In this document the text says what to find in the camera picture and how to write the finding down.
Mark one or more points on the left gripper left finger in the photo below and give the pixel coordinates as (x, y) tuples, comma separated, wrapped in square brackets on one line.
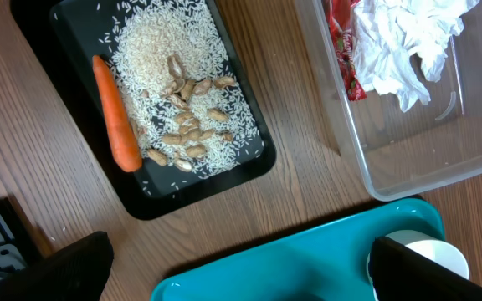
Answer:
[(77, 272)]

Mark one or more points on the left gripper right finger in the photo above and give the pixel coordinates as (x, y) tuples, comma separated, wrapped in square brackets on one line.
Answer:
[(400, 274)]

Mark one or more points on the white bowl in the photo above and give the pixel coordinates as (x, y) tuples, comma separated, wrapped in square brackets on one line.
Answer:
[(438, 251)]

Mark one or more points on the orange carrot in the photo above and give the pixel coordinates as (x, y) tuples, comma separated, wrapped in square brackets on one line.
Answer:
[(123, 144)]

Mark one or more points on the pile of peanuts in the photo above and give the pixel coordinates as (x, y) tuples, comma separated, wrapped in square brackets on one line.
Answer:
[(186, 124)]

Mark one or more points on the pile of white rice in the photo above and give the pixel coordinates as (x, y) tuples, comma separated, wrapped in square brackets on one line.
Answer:
[(140, 43)]

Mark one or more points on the white napkin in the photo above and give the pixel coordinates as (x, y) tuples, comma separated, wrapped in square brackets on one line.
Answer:
[(387, 33)]

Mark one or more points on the red ketchup packet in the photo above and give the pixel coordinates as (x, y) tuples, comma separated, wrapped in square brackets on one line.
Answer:
[(338, 16)]

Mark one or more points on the teal serving tray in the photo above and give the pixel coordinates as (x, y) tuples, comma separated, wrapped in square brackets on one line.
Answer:
[(328, 262)]

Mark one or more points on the clear plastic bin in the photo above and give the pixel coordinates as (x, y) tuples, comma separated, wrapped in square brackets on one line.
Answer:
[(395, 153)]

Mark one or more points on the black plastic tray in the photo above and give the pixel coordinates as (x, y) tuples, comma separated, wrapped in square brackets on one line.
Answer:
[(62, 36)]

